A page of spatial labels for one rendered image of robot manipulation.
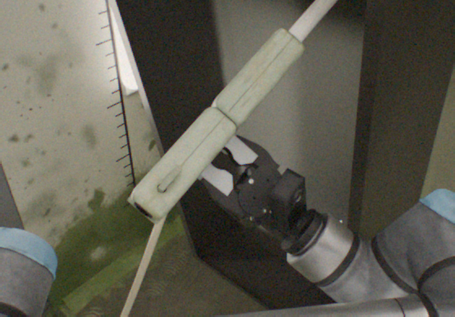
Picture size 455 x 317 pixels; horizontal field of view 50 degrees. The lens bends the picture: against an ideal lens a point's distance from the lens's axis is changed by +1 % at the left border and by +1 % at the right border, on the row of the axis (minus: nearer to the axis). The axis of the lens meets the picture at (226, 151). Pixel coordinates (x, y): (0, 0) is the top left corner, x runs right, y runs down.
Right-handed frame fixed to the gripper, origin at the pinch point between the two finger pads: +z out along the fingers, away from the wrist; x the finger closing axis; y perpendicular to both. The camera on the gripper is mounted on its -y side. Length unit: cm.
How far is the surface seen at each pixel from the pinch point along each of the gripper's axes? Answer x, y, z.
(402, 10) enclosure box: 28.5, -9.8, -10.0
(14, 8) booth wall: 19, 78, 62
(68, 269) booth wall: -31, 154, 4
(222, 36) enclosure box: 46, 60, 12
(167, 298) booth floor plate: -16, 155, -36
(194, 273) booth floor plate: 0, 160, -40
